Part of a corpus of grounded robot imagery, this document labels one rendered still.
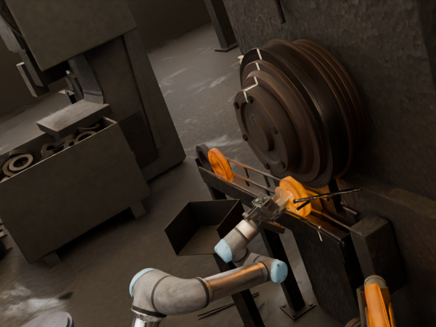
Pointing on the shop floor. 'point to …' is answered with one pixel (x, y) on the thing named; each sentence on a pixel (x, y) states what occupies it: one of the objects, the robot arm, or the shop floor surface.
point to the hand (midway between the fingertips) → (292, 192)
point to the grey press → (94, 72)
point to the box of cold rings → (67, 187)
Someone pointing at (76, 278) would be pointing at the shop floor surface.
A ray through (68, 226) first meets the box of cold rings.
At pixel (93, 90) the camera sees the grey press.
